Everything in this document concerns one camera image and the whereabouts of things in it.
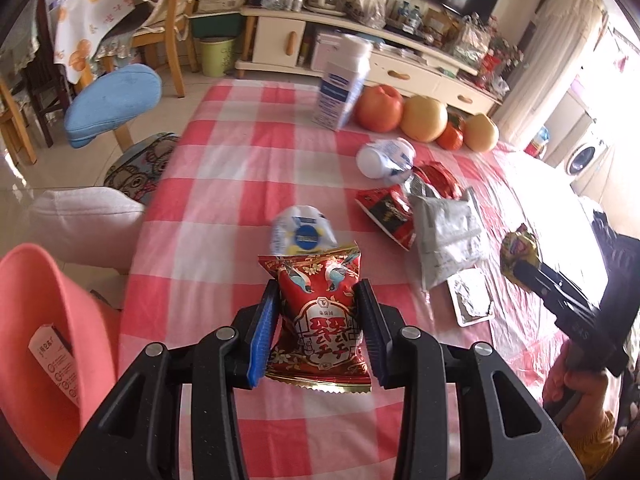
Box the pink plastic bin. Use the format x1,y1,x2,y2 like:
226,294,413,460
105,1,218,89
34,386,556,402
0,243,123,480

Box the red black noodle wrapper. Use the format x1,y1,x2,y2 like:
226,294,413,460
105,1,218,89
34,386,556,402
355,185,417,252

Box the red checked tablecloth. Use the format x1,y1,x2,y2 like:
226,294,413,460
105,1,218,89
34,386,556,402
117,79,626,480

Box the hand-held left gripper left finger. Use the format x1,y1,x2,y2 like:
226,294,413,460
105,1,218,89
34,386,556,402
57,277,281,480

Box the red gift packet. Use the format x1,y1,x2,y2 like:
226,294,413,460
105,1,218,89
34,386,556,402
477,50,506,86

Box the brown cardboard box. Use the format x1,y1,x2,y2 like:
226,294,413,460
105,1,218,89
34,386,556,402
425,10,458,46

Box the clear plastic bag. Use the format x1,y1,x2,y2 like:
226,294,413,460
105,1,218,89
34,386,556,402
345,0,391,28

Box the red patterned snack packet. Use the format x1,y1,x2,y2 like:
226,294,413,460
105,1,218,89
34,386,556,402
258,241,373,393

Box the white washing machine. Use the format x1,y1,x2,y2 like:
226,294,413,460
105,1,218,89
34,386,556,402
565,130,613,196

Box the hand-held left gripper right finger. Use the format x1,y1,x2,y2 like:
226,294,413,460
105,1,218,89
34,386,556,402
352,280,583,480

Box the colourful candy wrapper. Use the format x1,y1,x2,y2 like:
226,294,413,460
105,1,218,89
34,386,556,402
500,224,542,294

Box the large yellow pear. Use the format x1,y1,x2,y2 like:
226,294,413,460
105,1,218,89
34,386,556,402
401,95,449,143

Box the silver foil tray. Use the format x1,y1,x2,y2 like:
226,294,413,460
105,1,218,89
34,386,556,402
446,267,496,328

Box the white milk bottle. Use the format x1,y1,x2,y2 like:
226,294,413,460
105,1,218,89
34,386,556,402
311,35,373,132

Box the person's right hand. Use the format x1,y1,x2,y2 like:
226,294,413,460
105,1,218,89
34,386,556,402
542,342,611,413

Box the person's right forearm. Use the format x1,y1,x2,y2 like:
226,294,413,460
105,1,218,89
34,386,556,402
562,407,623,466

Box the fruit print cloth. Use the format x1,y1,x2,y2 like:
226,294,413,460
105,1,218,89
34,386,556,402
52,0,136,86

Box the clear bag of goods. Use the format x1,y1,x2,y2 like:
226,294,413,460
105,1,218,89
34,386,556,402
452,15,493,61

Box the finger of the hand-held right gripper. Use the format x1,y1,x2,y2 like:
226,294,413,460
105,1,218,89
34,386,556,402
515,259,599,314
530,281,597,332

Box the white curtain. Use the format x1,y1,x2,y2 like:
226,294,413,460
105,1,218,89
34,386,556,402
492,0,608,146

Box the white pouch blue yellow label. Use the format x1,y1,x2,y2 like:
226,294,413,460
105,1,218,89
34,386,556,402
270,204,338,258

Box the white cushion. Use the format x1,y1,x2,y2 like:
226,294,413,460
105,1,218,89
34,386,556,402
25,186,146,276

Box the grey wet wipes packet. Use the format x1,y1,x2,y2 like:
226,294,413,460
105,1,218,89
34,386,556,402
407,187,490,292

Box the blue chair back cushion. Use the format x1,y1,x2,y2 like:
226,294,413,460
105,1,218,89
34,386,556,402
64,63,163,149

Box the light wooden chair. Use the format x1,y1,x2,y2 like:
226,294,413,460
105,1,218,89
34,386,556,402
132,0,198,98

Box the dark wooden chair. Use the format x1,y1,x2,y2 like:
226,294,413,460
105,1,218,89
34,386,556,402
25,5,71,148

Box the bear print seat cushion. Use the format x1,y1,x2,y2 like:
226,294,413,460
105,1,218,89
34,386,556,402
103,132,180,206

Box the small yellow pear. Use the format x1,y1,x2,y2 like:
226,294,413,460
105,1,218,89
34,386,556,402
462,113,500,154

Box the green waste bin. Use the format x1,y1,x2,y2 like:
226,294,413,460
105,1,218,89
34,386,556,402
197,36,238,78

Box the white television cabinet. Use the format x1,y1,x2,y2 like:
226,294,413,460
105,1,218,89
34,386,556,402
235,5,503,116

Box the red apple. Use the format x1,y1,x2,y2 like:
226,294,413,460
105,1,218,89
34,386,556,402
355,85,405,132

